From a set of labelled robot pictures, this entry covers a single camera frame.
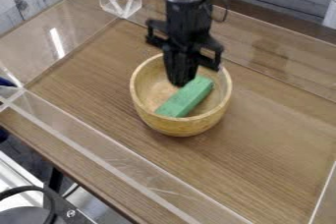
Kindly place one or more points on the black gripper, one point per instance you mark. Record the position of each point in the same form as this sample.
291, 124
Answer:
183, 37

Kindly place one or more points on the green rectangular block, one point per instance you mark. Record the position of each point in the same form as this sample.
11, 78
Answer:
185, 99

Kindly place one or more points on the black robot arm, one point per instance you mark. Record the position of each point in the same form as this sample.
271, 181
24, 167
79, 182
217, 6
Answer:
183, 37

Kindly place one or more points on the brown wooden bowl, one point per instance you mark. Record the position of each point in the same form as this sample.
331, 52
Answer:
151, 89

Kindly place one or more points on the black table leg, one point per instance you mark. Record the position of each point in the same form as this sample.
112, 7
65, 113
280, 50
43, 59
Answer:
55, 180

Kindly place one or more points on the clear acrylic corner bracket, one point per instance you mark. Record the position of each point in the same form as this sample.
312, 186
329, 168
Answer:
120, 8

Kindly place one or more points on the clear acrylic wall panel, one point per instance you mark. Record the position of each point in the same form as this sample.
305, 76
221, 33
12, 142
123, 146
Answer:
135, 186

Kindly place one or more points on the grey metal bracket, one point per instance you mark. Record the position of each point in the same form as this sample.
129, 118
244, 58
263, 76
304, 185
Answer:
67, 213

